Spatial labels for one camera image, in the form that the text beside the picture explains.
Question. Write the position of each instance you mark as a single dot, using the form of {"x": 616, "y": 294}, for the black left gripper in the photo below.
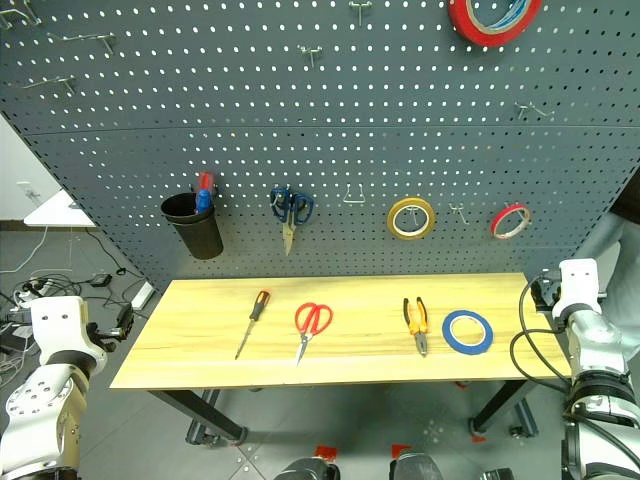
{"x": 102, "y": 339}

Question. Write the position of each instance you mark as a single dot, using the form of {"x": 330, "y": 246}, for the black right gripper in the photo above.
{"x": 545, "y": 292}

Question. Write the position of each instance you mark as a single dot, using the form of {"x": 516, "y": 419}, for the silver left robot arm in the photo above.
{"x": 40, "y": 405}

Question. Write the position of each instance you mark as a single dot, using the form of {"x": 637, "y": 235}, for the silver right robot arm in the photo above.
{"x": 597, "y": 360}

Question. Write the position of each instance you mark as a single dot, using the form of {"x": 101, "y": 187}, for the grey pegboard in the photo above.
{"x": 350, "y": 140}

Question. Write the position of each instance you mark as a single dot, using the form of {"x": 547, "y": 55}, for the white power strip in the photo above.
{"x": 143, "y": 295}

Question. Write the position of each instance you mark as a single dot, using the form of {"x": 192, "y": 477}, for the black power adapter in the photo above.
{"x": 101, "y": 280}

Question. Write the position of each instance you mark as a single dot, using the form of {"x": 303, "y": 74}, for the small red tape roll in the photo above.
{"x": 500, "y": 225}

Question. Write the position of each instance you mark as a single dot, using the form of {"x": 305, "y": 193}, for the blue tape roll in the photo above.
{"x": 451, "y": 337}

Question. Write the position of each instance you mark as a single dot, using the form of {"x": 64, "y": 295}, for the black plastic cup holder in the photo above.
{"x": 200, "y": 232}

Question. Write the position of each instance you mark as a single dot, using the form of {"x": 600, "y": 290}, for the black table leg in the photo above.
{"x": 200, "y": 412}
{"x": 500, "y": 405}

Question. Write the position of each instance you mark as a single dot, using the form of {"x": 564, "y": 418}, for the white side table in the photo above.
{"x": 57, "y": 212}

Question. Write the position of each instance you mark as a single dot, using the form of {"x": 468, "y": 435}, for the orange black pliers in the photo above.
{"x": 419, "y": 327}

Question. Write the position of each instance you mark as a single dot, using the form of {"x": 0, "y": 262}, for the yellow tape roll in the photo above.
{"x": 394, "y": 220}

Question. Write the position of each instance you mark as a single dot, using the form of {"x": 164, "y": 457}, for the metal loop pegboard hook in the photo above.
{"x": 346, "y": 199}

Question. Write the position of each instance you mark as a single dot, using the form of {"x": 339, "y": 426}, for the large red tape roll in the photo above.
{"x": 462, "y": 20}

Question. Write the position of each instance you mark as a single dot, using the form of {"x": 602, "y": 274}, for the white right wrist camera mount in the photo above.
{"x": 577, "y": 285}

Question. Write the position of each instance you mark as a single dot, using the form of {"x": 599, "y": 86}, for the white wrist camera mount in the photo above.
{"x": 577, "y": 285}
{"x": 57, "y": 325}

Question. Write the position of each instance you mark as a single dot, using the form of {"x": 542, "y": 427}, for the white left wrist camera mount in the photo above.
{"x": 57, "y": 325}

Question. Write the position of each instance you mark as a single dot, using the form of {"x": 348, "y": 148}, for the white wall outlet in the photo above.
{"x": 29, "y": 191}

